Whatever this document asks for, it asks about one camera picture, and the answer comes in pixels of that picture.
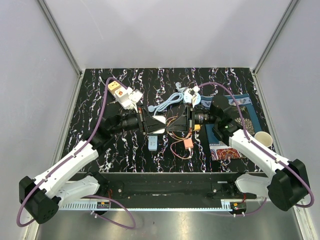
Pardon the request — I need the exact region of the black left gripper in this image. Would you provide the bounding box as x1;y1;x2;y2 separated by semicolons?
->
110;104;167;135

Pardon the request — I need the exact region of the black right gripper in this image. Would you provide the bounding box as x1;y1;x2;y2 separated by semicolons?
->
166;103;219;133

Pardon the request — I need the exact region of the white wall charger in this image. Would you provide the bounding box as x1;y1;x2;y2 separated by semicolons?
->
152;115;166;135

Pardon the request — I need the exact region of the yellow charging cable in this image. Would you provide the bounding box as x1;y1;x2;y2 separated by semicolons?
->
166;114;198;141

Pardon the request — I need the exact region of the yellow USB charger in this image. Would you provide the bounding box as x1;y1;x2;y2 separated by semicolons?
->
194;124;201;132

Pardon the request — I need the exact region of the pink charging cable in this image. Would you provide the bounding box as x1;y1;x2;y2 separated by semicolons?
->
167;116;195;160

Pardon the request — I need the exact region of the light blue power strip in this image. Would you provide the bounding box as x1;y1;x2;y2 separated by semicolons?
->
148;135;158;152

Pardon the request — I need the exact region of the pink USB charger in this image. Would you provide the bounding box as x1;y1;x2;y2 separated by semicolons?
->
183;138;194;150

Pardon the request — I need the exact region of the light blue cable loop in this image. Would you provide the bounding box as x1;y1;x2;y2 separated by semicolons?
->
147;92;185;113

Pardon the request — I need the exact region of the white multicolour power strip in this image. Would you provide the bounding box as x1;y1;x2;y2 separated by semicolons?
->
107;79;134;110

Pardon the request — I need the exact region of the light blue cord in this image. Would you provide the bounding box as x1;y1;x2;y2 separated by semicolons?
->
174;81;190;94

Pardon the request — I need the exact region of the white cube socket adapter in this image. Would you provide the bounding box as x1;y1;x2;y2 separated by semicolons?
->
115;88;127;98

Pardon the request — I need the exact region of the beige travel adapter cube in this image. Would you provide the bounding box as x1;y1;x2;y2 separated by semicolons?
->
108;81;121;92

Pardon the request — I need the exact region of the round light blue socket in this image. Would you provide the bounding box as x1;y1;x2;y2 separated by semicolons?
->
183;91;201;106

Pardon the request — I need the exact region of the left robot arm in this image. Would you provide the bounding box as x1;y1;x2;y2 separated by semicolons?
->
18;106;167;224

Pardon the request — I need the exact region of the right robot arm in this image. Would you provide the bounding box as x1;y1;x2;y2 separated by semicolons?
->
188;96;315;211

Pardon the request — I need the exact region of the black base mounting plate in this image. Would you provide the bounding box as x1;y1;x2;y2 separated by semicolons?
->
79;172;258;201

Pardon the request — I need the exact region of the blue patterned placemat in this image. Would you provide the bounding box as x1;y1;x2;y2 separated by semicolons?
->
205;93;262;161

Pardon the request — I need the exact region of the dark floral square plate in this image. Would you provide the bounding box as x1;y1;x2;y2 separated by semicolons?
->
233;105;255;136

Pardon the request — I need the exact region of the white paper cup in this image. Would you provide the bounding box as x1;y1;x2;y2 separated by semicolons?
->
254;131;273;148

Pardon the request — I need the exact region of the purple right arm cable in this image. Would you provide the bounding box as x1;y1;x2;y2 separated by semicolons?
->
197;81;315;216

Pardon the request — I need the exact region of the aluminium frame post left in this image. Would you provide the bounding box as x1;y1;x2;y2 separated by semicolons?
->
36;0;82;77

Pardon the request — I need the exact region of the aluminium frame post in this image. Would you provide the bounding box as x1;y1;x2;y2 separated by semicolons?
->
252;0;300;75
36;0;82;77

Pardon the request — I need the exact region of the aluminium frame post right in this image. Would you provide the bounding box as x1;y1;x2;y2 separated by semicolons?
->
252;0;300;75

